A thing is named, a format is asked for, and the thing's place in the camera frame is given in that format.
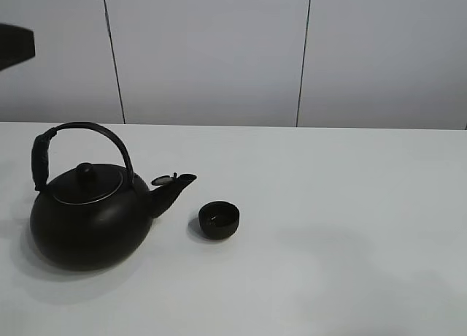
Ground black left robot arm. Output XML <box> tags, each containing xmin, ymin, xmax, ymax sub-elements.
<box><xmin>0</xmin><ymin>23</ymin><xmax>36</xmax><ymax>71</ymax></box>

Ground black round teapot kettle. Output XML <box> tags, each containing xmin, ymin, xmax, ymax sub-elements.
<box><xmin>30</xmin><ymin>122</ymin><xmax>196</xmax><ymax>271</ymax></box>

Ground small black teacup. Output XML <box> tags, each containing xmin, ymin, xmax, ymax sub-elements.
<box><xmin>198</xmin><ymin>201</ymin><xmax>240</xmax><ymax>240</ymax></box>

